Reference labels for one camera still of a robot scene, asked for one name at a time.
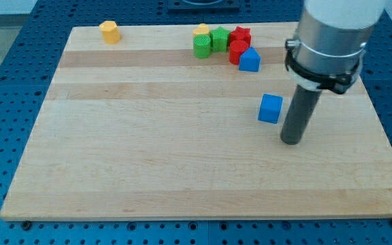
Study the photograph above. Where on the blue cube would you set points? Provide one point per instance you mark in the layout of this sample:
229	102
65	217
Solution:
270	108

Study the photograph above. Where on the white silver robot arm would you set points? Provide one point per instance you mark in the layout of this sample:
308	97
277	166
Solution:
327	48

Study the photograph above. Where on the blue triangle block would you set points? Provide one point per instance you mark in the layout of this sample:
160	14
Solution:
250	60

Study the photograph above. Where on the wooden board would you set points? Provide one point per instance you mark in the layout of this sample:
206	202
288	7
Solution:
142	130

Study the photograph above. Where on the red cylinder block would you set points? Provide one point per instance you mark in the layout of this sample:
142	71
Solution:
236	49

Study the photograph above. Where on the green star block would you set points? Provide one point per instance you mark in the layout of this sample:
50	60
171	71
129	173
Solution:
220	39

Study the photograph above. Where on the yellow block behind green cylinder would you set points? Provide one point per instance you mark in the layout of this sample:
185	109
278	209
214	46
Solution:
201	29

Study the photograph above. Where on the red star block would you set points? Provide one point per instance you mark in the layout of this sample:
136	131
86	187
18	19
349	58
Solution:
240	33

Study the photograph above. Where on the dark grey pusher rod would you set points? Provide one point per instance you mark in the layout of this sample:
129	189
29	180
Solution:
300	111

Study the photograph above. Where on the yellow hexagon block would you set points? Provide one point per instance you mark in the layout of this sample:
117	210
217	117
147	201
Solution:
110	32

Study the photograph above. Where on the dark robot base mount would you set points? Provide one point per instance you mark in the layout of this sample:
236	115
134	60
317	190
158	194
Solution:
201	5

